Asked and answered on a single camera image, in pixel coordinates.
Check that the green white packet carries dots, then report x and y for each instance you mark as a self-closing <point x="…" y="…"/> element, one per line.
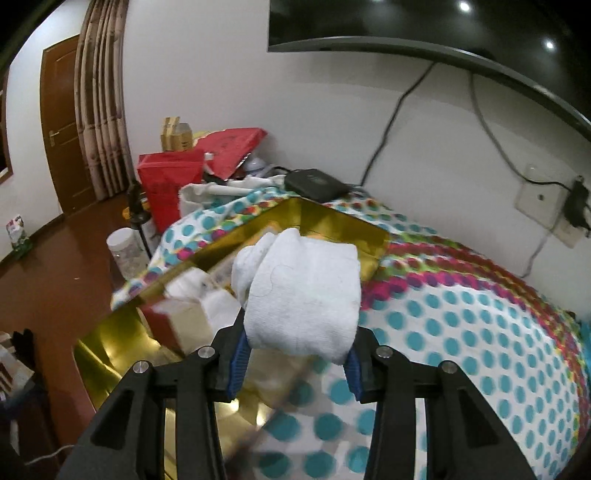
<point x="18" y="233"/>

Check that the black wall television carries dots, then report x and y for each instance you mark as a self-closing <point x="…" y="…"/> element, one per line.
<point x="415" y="18"/>

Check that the teal cloth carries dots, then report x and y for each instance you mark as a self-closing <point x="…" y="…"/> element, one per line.
<point x="585" y="332"/>

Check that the gold metal tin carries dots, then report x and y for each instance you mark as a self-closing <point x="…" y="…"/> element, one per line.
<point x="337" y="226"/>

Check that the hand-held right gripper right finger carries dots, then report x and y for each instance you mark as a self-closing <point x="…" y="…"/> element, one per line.
<point x="353" y="374"/>

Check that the small red box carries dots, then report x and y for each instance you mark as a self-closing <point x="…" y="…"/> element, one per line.
<point x="164" y="323"/>

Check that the white wall socket plate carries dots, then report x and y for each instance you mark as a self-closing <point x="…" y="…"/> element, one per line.
<point x="535" y="198"/>

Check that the gold carton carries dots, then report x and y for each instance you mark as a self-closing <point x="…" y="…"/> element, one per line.
<point x="168" y="134"/>
<point x="183" y="136"/>

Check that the black power adapter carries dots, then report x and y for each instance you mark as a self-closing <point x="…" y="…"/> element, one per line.
<point x="577" y="203"/>

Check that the polka dot cloth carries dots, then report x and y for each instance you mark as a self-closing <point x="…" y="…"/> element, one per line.
<point x="461" y="332"/>

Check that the black set-top box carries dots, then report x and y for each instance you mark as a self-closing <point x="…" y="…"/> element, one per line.
<point x="314" y="182"/>

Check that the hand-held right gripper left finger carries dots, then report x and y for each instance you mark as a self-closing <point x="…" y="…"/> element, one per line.
<point x="240" y="357"/>

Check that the wooden picture frame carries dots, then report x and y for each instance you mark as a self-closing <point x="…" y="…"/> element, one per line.
<point x="4" y="138"/>

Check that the white round container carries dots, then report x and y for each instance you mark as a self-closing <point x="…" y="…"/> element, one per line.
<point x="254" y="168"/>

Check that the clear jar with white lid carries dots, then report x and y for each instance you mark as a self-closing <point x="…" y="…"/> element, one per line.
<point x="124" y="251"/>

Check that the dark glass bottle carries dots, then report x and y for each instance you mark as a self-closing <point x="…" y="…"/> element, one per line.
<point x="135" y="207"/>

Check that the brown wooden door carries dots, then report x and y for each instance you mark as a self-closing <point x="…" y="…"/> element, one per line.
<point x="64" y="115"/>

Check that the red paper bag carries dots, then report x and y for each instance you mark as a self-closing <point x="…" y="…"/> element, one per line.
<point x="231" y="147"/>
<point x="161" y="189"/>

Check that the brown striped curtain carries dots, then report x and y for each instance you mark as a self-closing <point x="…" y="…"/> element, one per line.
<point x="99" y="115"/>

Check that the white cloth bag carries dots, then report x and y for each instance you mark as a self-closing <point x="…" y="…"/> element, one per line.
<point x="198" y="196"/>

